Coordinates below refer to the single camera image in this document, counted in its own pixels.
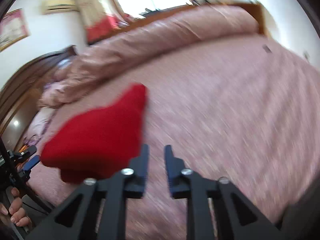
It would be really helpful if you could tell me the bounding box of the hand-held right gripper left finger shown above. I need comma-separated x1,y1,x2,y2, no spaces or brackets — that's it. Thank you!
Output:
25,144,150,240

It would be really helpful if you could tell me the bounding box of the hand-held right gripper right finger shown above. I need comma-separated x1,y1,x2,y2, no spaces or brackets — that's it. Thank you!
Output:
164,144,283,240

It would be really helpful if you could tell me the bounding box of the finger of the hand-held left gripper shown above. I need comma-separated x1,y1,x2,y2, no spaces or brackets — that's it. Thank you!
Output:
18,155,41,179
12,145,37,160

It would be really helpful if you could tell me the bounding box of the red knitted cardigan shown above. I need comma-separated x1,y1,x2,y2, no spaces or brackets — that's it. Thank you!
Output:
40,83,148,183

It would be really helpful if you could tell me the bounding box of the pile of dark clothes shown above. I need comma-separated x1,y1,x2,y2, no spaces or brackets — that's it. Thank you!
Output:
139,7,165,18

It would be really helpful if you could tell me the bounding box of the person's left hand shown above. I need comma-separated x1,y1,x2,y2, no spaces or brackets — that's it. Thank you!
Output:
0,187,32,227

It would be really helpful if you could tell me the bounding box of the white pillow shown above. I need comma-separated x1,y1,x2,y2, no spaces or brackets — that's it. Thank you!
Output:
24,106,59,143

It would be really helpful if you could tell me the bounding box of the dark wooden headboard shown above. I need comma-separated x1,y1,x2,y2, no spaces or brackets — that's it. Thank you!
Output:
0,45,78,153

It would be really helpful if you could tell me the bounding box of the pink floral bed sheet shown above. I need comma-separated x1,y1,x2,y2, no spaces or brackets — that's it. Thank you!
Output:
25,36,320,240

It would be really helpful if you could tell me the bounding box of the pink dotted quilt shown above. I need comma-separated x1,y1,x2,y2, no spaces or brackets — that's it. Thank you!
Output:
37,4,260,109

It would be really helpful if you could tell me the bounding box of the white air conditioner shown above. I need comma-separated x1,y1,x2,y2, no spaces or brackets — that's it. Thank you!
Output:
41,0,78,15

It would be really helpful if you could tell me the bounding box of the cream and red curtain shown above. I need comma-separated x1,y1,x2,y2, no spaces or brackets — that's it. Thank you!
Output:
70,0,130,46

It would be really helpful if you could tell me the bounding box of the framed wall photo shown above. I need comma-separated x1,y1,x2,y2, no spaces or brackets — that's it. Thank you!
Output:
0,8,30,52

